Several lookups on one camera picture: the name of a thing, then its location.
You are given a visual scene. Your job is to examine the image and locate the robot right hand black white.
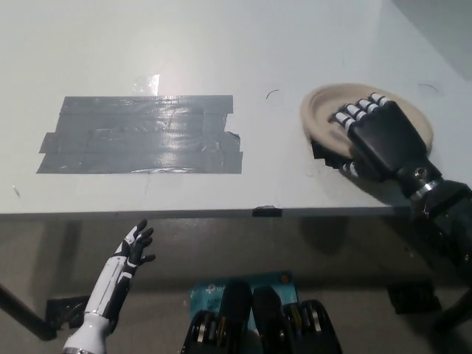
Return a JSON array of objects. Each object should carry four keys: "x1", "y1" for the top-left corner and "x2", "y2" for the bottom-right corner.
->
[{"x1": 327, "y1": 91, "x2": 444, "y2": 198}]

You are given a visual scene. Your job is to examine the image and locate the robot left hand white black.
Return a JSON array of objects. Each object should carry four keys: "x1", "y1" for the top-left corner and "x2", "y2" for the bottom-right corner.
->
[{"x1": 83, "y1": 219, "x2": 156, "y2": 320}]

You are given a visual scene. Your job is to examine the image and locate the beige paper plate stack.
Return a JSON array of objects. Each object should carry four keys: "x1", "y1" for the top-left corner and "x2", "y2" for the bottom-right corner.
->
[{"x1": 299, "y1": 83, "x2": 434, "y2": 160}]

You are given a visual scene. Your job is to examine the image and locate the black robot body blocks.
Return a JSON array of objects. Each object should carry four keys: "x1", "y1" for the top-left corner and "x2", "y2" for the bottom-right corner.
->
[{"x1": 179, "y1": 280, "x2": 344, "y2": 354}]

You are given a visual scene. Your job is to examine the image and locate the black table leg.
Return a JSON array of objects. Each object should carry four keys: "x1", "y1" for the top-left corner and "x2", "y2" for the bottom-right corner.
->
[
  {"x1": 430, "y1": 289, "x2": 472, "y2": 341},
  {"x1": 0, "y1": 282, "x2": 58, "y2": 342}
]

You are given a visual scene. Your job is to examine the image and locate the teal cardboard box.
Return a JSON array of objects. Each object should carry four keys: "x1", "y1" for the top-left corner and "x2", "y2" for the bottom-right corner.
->
[{"x1": 188, "y1": 271, "x2": 298, "y2": 331}]

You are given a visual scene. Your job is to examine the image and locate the grey duct tape patch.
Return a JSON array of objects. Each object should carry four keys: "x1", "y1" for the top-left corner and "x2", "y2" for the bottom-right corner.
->
[{"x1": 35, "y1": 94, "x2": 245, "y2": 176}]

